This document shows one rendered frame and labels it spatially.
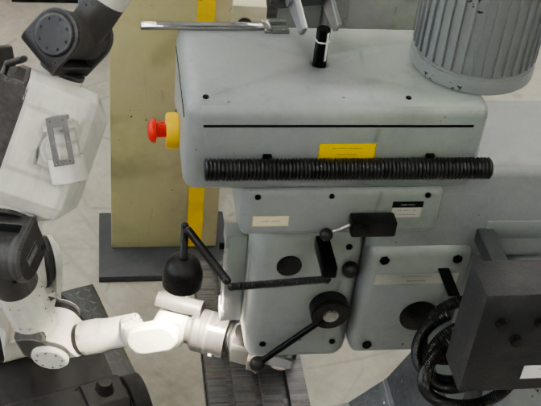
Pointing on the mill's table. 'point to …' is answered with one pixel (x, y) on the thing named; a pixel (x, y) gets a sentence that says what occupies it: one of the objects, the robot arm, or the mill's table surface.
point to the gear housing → (332, 207)
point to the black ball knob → (350, 269)
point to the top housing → (315, 104)
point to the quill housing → (327, 345)
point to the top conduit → (348, 168)
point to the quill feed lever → (316, 308)
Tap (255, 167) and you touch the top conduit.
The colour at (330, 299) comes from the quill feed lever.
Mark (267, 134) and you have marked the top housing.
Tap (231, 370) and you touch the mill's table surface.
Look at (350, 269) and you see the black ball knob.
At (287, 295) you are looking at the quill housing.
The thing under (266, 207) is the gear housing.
